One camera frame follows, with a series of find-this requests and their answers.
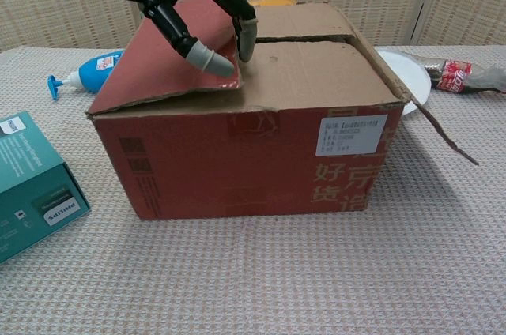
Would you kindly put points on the red cardboard shipping box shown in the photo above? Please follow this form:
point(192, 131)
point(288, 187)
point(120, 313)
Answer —
point(237, 161)

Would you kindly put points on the white round plate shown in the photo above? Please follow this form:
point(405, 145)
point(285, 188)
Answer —
point(411, 78)

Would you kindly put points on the blue pump lotion bottle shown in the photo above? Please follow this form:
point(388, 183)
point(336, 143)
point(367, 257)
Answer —
point(93, 74)

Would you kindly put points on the yellow padded envelope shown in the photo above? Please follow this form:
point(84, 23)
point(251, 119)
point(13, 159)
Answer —
point(276, 2)

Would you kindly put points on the teal Philips product carton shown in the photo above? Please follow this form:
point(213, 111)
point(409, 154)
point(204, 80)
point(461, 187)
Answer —
point(27, 177)

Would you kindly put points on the crushed cola plastic bottle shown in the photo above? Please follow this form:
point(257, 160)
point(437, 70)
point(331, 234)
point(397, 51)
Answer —
point(454, 74)

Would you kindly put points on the beige woven tablecloth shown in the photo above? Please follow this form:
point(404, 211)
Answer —
point(253, 279)

